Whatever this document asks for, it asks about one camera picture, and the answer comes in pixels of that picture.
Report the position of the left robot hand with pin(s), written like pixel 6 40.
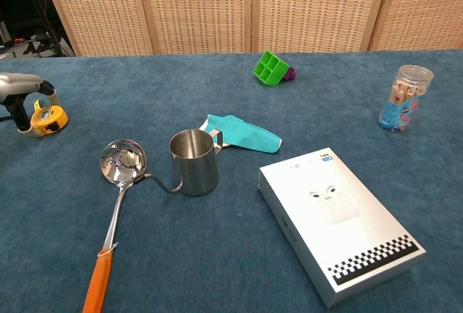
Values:
pixel 18 83

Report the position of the yellow tape measure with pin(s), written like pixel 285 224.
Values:
pixel 48 119

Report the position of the green and purple block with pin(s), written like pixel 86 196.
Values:
pixel 269 69

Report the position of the purple toy block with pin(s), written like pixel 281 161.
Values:
pixel 291 73

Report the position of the black tripod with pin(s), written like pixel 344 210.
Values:
pixel 45 24

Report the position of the blue table mat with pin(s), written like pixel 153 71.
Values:
pixel 108 85

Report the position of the wicker folding screen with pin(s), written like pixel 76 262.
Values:
pixel 195 9

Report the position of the small steel measuring cup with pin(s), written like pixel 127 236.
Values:
pixel 193 172

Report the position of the teal and white cloth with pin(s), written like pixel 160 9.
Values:
pixel 249 136

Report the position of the white box with checker strip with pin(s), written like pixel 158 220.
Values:
pixel 336 226

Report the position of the clear plastic snack jar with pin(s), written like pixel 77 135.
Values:
pixel 401 103

